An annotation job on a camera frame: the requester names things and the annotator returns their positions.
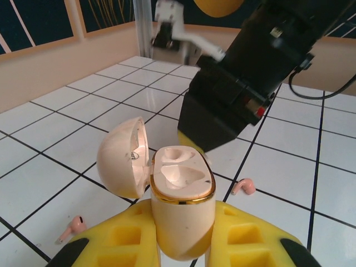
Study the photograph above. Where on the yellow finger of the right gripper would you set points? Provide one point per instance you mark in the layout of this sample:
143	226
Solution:
211	128

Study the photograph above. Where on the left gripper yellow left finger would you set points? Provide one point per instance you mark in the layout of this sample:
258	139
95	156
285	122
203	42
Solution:
100	231

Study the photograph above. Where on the aluminium corner post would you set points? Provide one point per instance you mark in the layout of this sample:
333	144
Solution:
143	27

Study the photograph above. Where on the pink toy piece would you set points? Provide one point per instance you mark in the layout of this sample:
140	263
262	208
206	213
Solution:
180	217

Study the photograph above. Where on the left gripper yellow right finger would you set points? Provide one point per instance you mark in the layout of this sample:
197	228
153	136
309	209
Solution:
272	236

